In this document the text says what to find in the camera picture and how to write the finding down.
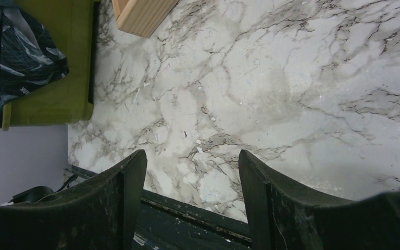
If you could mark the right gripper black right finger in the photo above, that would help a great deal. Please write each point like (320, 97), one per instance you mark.
(282, 213)

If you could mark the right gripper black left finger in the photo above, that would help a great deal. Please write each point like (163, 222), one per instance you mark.
(98, 213)

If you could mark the dark blue patterned shorts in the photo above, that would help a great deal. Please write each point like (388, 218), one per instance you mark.
(29, 59)

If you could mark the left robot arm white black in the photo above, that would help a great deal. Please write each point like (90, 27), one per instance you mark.
(37, 193)

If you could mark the olive green plastic basket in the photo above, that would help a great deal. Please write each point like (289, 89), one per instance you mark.
(61, 90)

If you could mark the wooden clothes rack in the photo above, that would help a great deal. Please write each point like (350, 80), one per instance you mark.
(141, 17)

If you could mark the black metal base rail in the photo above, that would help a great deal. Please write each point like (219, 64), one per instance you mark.
(165, 223)

